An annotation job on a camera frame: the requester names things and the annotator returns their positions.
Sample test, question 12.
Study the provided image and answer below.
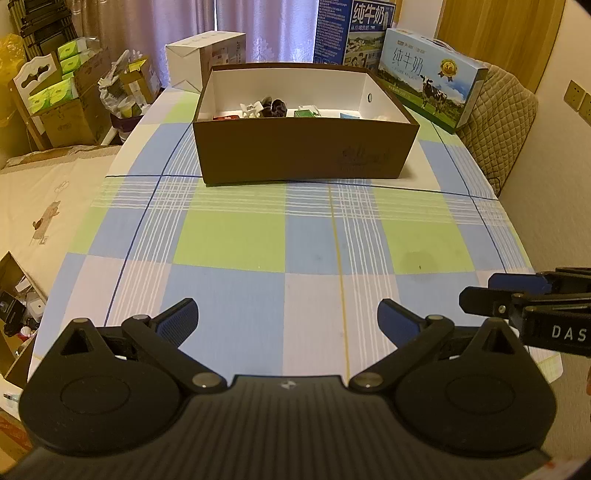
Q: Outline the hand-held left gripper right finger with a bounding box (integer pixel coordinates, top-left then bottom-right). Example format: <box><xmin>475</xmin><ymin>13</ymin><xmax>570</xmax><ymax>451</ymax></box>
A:
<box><xmin>348</xmin><ymin>299</ymin><xmax>527</xmax><ymax>393</ymax></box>

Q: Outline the light blue cow milk carton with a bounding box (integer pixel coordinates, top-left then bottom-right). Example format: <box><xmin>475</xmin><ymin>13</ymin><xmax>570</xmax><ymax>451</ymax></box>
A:
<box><xmin>376</xmin><ymin>28</ymin><xmax>489</xmax><ymax>134</ymax></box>

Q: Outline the brown carton of green tissues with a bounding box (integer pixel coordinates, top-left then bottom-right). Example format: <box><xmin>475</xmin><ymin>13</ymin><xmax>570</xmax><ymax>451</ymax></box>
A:
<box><xmin>58</xmin><ymin>37</ymin><xmax>112</xmax><ymax>109</ymax></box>

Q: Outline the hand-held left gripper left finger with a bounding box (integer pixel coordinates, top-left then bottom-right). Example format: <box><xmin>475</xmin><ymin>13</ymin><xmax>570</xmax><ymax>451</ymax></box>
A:
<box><xmin>53</xmin><ymin>298</ymin><xmax>227</xmax><ymax>393</ymax></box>

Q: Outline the black folding rack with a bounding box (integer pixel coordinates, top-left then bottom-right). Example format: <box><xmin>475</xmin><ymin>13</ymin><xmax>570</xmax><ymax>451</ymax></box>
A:
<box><xmin>9</xmin><ymin>0</ymin><xmax>77</xmax><ymax>58</ymax></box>

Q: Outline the yellow plastic bag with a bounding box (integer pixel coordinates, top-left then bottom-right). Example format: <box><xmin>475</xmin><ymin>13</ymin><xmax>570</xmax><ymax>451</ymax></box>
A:
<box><xmin>0</xmin><ymin>33</ymin><xmax>26</xmax><ymax>130</ymax></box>

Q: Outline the quilted beige chair cover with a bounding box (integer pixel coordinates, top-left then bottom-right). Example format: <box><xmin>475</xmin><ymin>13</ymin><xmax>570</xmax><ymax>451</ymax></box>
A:
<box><xmin>455</xmin><ymin>65</ymin><xmax>539</xmax><ymax>195</ymax></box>

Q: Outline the brown cardboard box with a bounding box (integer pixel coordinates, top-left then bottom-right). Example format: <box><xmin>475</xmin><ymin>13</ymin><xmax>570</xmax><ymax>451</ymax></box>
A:
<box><xmin>192</xmin><ymin>62</ymin><xmax>420</xmax><ymax>188</ymax></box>

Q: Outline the clear plastic bag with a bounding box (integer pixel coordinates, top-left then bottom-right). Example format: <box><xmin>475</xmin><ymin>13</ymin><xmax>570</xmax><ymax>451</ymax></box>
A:
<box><xmin>99</xmin><ymin>48</ymin><xmax>132</xmax><ymax>121</ymax></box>

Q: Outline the small open cardboard box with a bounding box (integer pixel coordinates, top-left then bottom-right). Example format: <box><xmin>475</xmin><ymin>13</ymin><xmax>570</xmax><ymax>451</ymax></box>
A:
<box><xmin>121</xmin><ymin>58</ymin><xmax>158</xmax><ymax>108</ymax></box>

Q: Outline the tall dark blue milk carton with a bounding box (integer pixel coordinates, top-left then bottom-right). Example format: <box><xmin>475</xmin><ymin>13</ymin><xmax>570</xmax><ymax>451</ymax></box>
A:
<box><xmin>313</xmin><ymin>0</ymin><xmax>398</xmax><ymax>68</ymax></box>

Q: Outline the white-handled tissue carton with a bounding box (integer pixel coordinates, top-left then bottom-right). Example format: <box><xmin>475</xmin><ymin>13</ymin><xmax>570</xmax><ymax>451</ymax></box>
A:
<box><xmin>11</xmin><ymin>53</ymin><xmax>100</xmax><ymax>148</ymax></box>

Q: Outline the dark waste bin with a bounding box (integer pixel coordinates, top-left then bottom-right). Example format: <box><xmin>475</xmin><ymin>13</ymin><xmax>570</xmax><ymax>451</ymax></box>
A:
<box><xmin>111</xmin><ymin>113</ymin><xmax>145</xmax><ymax>145</ymax></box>

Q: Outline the beige patterned curtain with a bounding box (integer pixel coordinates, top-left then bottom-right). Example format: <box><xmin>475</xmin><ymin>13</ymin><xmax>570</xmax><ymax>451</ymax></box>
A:
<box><xmin>69</xmin><ymin>0</ymin><xmax>220</xmax><ymax>70</ymax></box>

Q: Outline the lilac sheer curtain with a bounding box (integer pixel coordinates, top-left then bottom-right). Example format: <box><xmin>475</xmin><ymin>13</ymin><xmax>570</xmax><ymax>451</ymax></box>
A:
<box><xmin>217</xmin><ymin>0</ymin><xmax>324</xmax><ymax>64</ymax></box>

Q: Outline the wooden door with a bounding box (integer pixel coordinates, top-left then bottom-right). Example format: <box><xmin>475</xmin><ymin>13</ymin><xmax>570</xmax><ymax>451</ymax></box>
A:
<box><xmin>436</xmin><ymin>0</ymin><xmax>566</xmax><ymax>93</ymax></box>

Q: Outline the open floor cardboard carton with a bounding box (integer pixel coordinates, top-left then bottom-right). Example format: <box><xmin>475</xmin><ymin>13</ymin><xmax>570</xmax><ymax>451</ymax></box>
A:
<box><xmin>0</xmin><ymin>251</ymin><xmax>49</xmax><ymax>388</ymax></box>

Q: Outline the white appliance box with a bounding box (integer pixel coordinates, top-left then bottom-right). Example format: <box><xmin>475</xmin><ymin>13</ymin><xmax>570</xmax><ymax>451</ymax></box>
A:
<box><xmin>165</xmin><ymin>31</ymin><xmax>247</xmax><ymax>93</ymax></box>

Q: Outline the beige cartoon printed sheet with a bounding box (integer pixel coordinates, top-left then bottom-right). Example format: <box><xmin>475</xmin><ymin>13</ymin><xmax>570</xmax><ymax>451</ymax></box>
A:
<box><xmin>0</xmin><ymin>148</ymin><xmax>121</xmax><ymax>301</ymax></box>

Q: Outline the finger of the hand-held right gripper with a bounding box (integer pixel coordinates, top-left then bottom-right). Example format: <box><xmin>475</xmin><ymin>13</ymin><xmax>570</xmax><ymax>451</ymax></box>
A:
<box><xmin>488</xmin><ymin>267</ymin><xmax>591</xmax><ymax>296</ymax></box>
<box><xmin>459</xmin><ymin>287</ymin><xmax>591</xmax><ymax>319</ymax></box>

